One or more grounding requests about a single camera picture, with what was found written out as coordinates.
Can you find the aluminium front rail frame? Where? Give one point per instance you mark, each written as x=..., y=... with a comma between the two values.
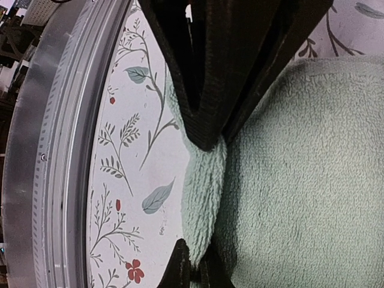
x=46, y=171

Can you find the green panda towel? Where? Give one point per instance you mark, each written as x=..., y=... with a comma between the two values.
x=296, y=200

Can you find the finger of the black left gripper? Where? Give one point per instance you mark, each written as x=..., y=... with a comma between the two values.
x=291, y=26
x=211, y=48

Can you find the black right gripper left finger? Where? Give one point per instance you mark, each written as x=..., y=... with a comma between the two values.
x=177, y=272

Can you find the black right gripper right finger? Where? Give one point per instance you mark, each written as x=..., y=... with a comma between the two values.
x=212, y=272

